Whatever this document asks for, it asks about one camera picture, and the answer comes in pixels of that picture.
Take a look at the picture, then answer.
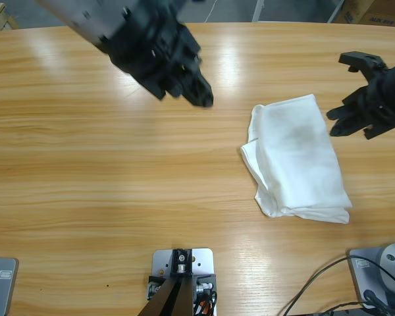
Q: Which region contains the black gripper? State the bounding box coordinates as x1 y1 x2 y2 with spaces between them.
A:
107 0 215 109
325 56 395 140

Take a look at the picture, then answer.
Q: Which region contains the white t-shirt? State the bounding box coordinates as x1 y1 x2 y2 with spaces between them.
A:
240 93 354 225

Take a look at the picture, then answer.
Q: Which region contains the cardboard box with blue print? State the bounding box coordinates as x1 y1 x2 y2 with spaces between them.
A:
335 0 376 24

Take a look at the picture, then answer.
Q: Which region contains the cardboard box with black print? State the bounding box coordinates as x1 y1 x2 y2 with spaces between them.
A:
358 0 395 26

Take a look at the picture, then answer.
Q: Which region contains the wooden pallet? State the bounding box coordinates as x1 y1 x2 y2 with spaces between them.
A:
0 2 20 32

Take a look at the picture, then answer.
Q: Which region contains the white metal frame leg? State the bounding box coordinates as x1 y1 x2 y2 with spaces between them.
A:
251 0 267 22
327 0 346 23

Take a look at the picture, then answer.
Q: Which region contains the arm base with cables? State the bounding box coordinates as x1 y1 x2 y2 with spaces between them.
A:
284 256 395 316

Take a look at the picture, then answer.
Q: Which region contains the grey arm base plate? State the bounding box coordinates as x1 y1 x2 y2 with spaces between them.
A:
0 256 20 316
346 247 395 310

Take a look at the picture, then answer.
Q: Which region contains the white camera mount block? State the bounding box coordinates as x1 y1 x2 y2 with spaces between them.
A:
151 248 217 316

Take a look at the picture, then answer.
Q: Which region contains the black plug cable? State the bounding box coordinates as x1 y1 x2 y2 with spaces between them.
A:
363 288 388 312

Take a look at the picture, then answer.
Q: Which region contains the dark camera post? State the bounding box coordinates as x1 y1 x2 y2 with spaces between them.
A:
141 249 194 316

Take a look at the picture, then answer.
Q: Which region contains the orange and black cable bundle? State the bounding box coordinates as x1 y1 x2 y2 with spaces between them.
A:
194 291 218 313

